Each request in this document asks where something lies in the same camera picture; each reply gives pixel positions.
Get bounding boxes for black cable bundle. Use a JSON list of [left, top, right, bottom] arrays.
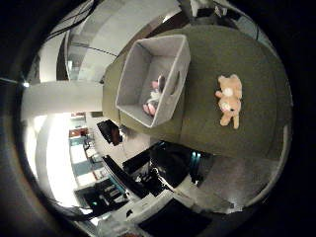
[[47, 0, 104, 41]]

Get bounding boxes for black office chair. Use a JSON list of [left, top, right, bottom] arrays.
[[96, 119, 123, 147]]

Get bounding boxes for grey fabric storage bin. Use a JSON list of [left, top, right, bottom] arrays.
[[115, 34, 192, 129]]

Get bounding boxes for black equipment cart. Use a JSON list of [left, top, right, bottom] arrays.
[[102, 141, 215, 199]]

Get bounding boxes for tan teddy bear plush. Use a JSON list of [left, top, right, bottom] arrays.
[[214, 73, 244, 130]]

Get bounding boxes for white pink bunny plush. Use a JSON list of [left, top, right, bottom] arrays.
[[142, 74, 167, 118]]

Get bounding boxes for black desk with screens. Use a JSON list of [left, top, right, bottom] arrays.
[[73, 177, 130, 212]]

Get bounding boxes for olive green table cloth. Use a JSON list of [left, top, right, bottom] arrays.
[[101, 23, 293, 162]]

